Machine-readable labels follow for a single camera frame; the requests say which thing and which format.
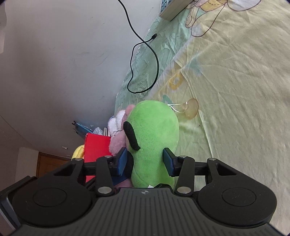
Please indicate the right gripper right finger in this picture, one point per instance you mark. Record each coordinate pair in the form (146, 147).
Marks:
(185, 168)

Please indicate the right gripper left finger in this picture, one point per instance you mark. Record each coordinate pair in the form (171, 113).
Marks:
(106, 173)

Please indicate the red storage box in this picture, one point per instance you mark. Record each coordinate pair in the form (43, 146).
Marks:
(96, 146)

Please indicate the mauve bear plush toy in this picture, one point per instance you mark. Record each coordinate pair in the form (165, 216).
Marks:
(118, 141)

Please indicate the white bunny plush plaid ears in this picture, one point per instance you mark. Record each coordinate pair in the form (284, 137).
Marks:
(114, 124)

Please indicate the green plush toy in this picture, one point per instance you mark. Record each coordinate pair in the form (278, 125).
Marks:
(150, 127)

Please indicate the yellow tiger plush toy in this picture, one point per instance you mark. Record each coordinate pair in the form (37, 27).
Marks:
(79, 152)

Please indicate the blue plastic bag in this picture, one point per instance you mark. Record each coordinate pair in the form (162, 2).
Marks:
(82, 130)

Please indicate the clear plastic suction hook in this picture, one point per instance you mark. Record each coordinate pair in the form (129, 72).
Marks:
(189, 108)

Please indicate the left gripper device body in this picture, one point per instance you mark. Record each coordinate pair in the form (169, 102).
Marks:
(9, 219)

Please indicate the cartoon print bed sheet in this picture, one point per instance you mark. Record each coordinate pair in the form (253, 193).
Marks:
(233, 57)

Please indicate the white power strip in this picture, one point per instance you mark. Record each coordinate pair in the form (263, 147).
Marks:
(171, 8)

